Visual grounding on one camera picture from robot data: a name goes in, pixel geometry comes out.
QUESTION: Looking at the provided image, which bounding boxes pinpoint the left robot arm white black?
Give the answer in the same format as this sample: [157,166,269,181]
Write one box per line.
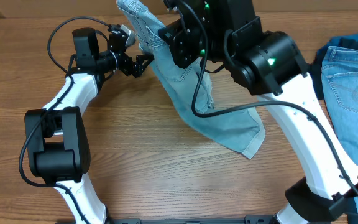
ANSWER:
[19,25,154,224]

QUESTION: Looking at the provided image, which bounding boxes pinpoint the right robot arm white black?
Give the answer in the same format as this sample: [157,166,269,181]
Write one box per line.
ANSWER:
[158,0,358,223]

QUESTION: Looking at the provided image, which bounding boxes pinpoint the blue jeans with pocket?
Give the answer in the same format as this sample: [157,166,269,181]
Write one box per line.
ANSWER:
[321,45,358,224]

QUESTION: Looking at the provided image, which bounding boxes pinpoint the dark blue garment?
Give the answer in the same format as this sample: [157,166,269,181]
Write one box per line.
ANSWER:
[308,34,358,100]

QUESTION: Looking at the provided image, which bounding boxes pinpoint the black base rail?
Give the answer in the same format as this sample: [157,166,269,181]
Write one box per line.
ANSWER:
[105,215,278,224]

